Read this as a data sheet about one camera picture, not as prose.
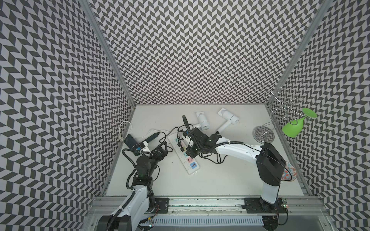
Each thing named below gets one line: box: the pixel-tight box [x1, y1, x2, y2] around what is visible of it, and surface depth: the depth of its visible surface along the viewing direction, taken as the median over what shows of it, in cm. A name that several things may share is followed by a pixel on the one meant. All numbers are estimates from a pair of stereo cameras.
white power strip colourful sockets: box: [167, 132, 200, 175], surface depth 88 cm
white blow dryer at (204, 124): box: [193, 111, 211, 131], surface depth 106 cm
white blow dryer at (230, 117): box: [216, 107, 240, 133], surface depth 104 cm
